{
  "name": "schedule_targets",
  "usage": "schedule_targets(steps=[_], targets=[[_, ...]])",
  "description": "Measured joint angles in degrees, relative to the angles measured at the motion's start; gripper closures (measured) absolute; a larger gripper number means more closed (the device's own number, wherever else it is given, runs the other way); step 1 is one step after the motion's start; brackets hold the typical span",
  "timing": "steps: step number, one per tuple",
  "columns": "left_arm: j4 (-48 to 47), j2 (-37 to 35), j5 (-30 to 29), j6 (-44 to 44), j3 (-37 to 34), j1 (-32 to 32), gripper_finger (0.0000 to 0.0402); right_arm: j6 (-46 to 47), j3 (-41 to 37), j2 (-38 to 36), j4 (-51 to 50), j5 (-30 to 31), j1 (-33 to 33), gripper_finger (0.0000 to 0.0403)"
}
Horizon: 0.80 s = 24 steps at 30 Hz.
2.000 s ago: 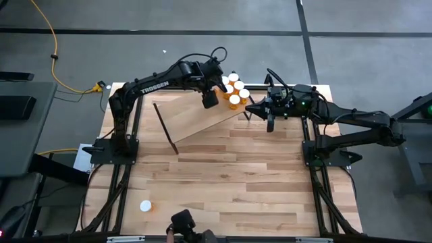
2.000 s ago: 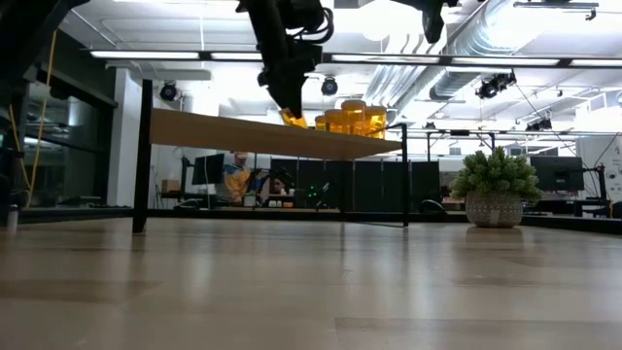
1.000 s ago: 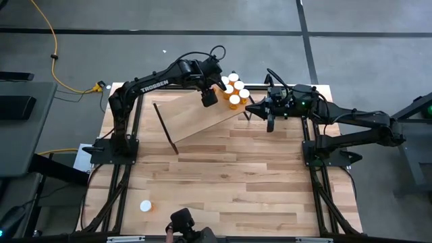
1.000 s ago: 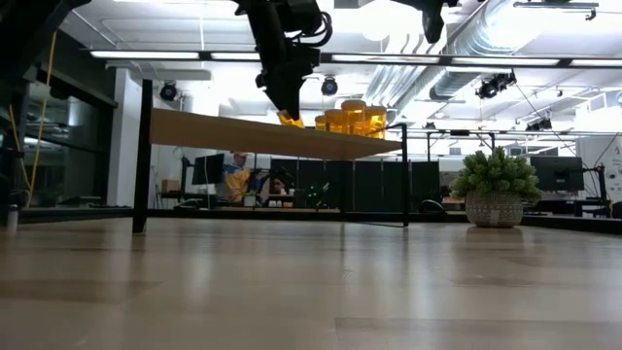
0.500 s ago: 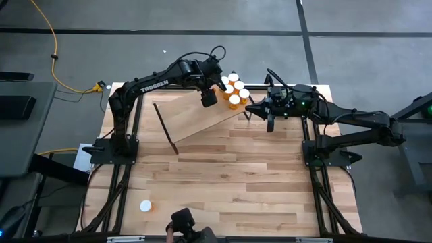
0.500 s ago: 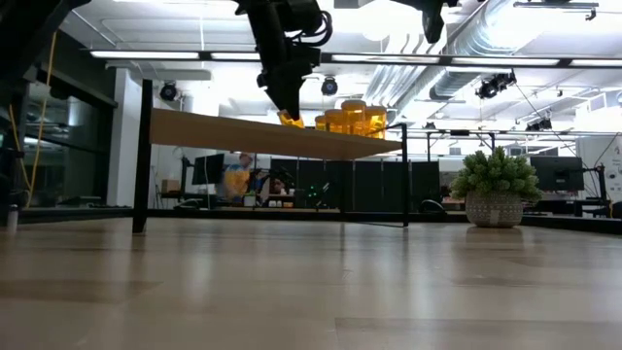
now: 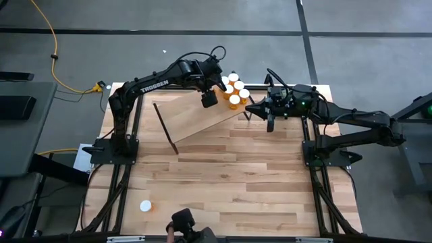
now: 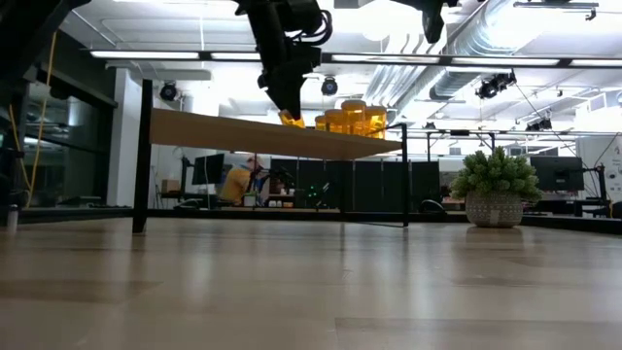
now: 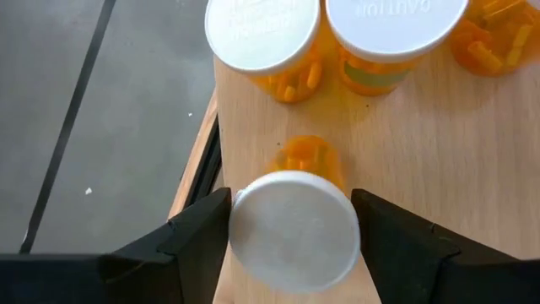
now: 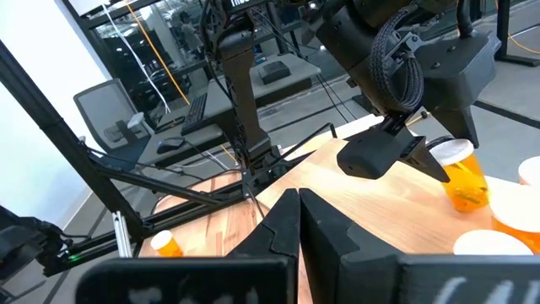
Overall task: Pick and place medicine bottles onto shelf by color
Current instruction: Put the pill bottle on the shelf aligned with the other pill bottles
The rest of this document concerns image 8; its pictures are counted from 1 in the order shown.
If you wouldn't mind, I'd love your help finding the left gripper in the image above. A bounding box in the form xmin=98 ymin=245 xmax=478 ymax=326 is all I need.
xmin=257 ymin=41 xmax=322 ymax=118

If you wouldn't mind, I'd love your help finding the wooden shelf board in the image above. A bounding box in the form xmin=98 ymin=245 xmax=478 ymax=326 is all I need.
xmin=148 ymin=108 xmax=402 ymax=161

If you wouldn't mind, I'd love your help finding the black metal shelf leg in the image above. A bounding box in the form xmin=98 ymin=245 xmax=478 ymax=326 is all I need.
xmin=131 ymin=79 xmax=155 ymax=234

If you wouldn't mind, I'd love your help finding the person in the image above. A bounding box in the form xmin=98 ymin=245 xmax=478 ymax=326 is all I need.
xmin=218 ymin=154 xmax=267 ymax=205

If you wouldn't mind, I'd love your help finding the black computer monitor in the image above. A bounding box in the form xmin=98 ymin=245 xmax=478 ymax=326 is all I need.
xmin=529 ymin=155 xmax=586 ymax=193
xmin=191 ymin=153 xmax=226 ymax=186

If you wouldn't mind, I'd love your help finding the black room divider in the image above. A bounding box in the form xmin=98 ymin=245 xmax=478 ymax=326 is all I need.
xmin=269 ymin=158 xmax=441 ymax=213

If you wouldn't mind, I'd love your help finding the green plant in patterned pot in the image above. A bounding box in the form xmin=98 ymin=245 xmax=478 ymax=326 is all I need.
xmin=449 ymin=147 xmax=544 ymax=229

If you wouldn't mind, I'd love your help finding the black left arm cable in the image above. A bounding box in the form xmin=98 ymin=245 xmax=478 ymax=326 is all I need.
xmin=299 ymin=8 xmax=334 ymax=48

